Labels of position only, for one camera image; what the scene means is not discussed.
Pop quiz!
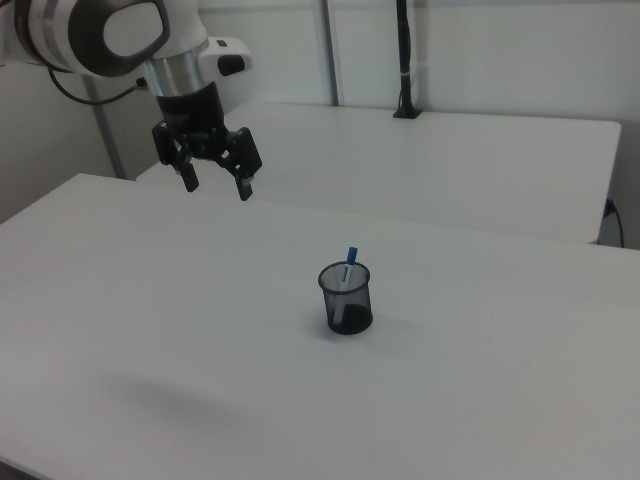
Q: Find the white partition post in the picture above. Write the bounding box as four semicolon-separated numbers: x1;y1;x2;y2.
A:
318;0;347;107

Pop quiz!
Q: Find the black clamped camera pole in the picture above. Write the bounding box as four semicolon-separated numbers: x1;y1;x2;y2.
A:
392;0;422;121

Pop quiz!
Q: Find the blue capped white marker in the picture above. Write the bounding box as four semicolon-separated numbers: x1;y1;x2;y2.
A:
335;245;361;324

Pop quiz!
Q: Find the black wall power cable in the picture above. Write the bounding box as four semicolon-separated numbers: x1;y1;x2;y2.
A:
604;198;627;249

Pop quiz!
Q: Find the white side table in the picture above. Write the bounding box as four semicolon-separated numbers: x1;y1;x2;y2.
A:
135;101;623;246

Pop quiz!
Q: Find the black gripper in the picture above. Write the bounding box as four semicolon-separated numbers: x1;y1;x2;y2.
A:
151;81;264;202

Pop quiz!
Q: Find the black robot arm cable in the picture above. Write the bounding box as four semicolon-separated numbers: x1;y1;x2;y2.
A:
47;65;149;107

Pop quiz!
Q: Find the black mesh pen cup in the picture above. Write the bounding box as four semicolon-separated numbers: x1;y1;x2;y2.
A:
317;263;376;337

